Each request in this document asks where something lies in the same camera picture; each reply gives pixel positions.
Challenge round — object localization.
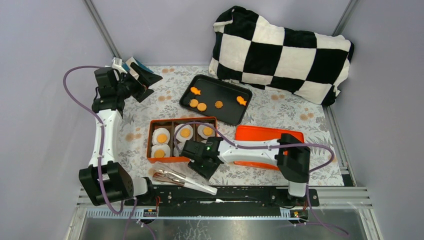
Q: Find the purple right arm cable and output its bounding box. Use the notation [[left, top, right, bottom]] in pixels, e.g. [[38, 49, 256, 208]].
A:
[[173, 121, 350, 239]]

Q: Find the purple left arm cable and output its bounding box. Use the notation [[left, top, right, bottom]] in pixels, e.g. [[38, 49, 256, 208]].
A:
[[62, 65, 137, 240]]

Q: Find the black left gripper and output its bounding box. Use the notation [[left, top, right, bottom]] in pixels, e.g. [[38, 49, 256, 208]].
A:
[[114, 62, 162, 103]]

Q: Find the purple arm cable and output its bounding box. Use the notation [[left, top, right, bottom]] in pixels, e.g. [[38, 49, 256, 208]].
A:
[[173, 121, 350, 239], [62, 65, 137, 240]]

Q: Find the black white checkered pillow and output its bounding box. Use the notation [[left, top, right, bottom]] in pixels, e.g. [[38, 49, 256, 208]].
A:
[[209, 6, 355, 106]]

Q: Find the orange swirl cookie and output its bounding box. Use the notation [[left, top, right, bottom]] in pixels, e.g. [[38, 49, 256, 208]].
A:
[[214, 101, 223, 109]]

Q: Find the black baking tray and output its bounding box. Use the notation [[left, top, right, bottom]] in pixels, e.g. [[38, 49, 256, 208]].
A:
[[179, 74, 253, 126]]

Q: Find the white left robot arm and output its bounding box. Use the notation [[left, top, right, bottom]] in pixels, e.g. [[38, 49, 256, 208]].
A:
[[78, 58, 162, 206]]

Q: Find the orange fish shaped cookie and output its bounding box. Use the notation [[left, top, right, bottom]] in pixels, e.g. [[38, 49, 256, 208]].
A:
[[190, 86, 201, 96], [236, 96, 247, 106]]

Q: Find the black round sandwich cookie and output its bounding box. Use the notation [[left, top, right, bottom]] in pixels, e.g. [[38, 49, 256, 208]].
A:
[[182, 96, 191, 105]]

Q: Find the round orange cookie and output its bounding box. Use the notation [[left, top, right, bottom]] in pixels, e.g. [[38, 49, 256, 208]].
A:
[[153, 149, 166, 158], [202, 126, 215, 138], [189, 99, 199, 108], [179, 128, 192, 139], [156, 133, 169, 144], [196, 103, 207, 112]]

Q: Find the floral table mat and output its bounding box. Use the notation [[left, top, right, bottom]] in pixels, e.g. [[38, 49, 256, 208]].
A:
[[117, 66, 333, 186]]

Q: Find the orange box lid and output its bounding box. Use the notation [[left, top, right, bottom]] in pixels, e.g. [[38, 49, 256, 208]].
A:
[[234, 125, 304, 171]]

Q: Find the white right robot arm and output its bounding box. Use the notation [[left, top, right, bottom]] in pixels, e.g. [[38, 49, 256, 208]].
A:
[[179, 133, 311, 206]]

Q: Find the white paper cupcake liner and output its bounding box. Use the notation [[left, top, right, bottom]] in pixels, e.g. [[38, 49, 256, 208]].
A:
[[150, 144, 171, 158], [174, 124, 194, 142], [197, 123, 216, 140], [152, 127, 171, 145], [173, 142, 184, 157]]

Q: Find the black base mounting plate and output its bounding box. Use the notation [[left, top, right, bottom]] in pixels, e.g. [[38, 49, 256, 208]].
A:
[[137, 185, 320, 218]]

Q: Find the teal beige folded cloth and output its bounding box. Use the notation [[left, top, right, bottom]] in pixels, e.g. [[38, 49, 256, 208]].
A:
[[111, 56, 145, 75]]

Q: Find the orange compartment box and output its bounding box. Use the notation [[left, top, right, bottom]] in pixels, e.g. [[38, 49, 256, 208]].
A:
[[146, 117, 217, 164]]

